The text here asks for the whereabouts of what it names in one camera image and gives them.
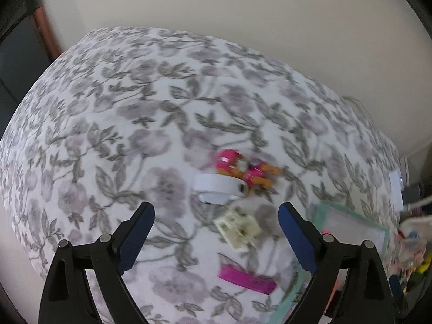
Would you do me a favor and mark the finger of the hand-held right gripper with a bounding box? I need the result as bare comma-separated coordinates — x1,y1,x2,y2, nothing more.
389,274,407,306

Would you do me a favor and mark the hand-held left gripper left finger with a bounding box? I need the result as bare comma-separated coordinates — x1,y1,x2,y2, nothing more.
38,202,156,324

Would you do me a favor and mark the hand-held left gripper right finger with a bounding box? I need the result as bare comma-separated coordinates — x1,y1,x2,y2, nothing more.
278,202,395,324

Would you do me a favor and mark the orange plastic toy piece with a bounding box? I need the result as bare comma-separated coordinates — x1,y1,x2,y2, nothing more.
324,273,343,314

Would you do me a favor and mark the cream square plastic block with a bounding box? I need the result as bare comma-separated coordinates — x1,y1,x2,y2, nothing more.
213,208,262,251

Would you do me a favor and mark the magenta plastic comb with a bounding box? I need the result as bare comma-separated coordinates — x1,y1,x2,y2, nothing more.
218,264,277,295

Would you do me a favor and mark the pink toy puppy figure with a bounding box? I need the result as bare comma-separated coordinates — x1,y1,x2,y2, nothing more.
214,148,281,190

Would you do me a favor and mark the white tape roll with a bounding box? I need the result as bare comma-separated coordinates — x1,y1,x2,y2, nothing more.
193,173,248,206

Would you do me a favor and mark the colourful clutter pile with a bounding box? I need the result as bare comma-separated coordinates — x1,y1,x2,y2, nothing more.
391,216,432,311

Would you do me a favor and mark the floral grey white blanket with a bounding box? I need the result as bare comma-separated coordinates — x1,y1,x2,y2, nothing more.
0,27,402,324

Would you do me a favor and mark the dark wardrobe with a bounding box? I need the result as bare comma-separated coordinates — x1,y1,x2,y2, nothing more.
0,0,58,142

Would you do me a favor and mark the white cable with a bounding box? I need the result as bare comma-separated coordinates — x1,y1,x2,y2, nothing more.
402,196,432,210

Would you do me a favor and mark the brown wooden frame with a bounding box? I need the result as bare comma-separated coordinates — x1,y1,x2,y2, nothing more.
32,5,63,59

